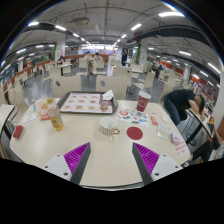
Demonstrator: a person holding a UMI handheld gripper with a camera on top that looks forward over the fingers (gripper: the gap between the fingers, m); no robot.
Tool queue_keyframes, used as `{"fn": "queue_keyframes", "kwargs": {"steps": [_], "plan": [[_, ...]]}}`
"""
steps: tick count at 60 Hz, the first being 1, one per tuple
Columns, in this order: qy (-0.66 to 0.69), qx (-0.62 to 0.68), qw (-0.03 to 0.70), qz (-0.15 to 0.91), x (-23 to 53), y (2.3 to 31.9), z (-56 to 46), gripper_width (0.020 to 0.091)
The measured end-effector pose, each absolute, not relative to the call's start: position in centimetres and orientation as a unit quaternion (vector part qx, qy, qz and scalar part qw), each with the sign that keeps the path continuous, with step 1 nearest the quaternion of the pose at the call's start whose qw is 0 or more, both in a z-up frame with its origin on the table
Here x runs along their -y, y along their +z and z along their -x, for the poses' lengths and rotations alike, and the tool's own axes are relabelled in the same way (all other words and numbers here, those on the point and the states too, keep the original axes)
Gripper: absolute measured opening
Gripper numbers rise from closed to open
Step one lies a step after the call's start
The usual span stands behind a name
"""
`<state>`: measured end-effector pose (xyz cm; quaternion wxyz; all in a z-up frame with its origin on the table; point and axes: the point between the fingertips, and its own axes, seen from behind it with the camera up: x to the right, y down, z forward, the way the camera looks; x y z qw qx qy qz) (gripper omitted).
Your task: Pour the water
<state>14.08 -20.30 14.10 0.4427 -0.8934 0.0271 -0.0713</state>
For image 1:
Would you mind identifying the group of beige chairs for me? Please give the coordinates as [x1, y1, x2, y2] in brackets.
[0, 57, 201, 107]

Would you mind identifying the red paper cup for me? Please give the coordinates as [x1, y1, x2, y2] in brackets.
[136, 91, 152, 113]

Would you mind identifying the dark food tray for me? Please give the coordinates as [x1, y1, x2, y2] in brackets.
[57, 91, 119, 115]

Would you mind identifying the ceiling air conditioner unit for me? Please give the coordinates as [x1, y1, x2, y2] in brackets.
[71, 16, 91, 27]

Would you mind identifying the beige chair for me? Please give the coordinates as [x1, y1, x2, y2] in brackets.
[95, 75, 128, 100]
[52, 75, 83, 98]

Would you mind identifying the small red pouch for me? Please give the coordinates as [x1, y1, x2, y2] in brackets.
[12, 124, 25, 140]

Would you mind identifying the white table with black edge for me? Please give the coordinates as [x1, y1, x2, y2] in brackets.
[0, 103, 16, 141]
[185, 108, 214, 145]

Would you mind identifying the group of ceiling lights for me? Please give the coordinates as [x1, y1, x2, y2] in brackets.
[0, 11, 223, 88]

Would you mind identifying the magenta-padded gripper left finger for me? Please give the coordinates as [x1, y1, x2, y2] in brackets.
[42, 142, 92, 186]

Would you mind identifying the white crumpled napkin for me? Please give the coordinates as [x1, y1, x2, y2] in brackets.
[101, 89, 115, 101]

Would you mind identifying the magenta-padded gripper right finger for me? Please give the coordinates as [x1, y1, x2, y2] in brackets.
[131, 142, 184, 186]

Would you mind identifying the clear bottle with yellow cap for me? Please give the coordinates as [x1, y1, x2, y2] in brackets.
[47, 97, 65, 132]

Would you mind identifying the white printed card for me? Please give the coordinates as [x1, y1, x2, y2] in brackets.
[21, 112, 38, 124]

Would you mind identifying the paper bag with fried snacks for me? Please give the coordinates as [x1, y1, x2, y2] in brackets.
[34, 97, 56, 118]

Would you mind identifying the flat round red coaster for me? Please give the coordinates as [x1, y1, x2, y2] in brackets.
[126, 126, 144, 141]

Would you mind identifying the houndstooth mug with gold handle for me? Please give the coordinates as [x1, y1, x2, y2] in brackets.
[99, 116, 121, 136]

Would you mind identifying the white label with pink print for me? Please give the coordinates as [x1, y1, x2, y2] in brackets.
[172, 139, 189, 157]

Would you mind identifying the fried food piece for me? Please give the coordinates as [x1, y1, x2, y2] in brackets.
[99, 101, 110, 112]

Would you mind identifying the colourful sticker sheet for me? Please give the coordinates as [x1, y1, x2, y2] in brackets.
[115, 107, 150, 128]

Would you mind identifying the clear plastic wrapper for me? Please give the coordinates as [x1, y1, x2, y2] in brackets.
[156, 123, 174, 143]

